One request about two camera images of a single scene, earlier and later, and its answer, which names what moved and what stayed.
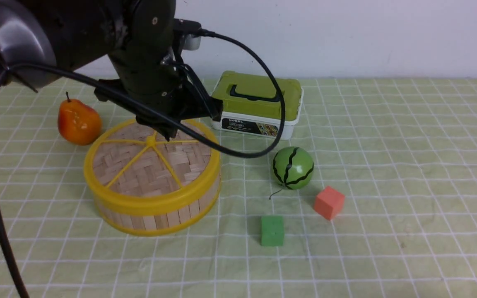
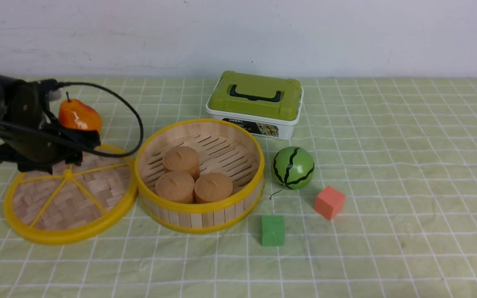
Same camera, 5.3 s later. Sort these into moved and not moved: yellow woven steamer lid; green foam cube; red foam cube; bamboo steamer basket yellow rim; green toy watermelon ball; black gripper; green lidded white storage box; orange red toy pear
Moved: black gripper; yellow woven steamer lid; bamboo steamer basket yellow rim
Not moved: green foam cube; orange red toy pear; green lidded white storage box; red foam cube; green toy watermelon ball
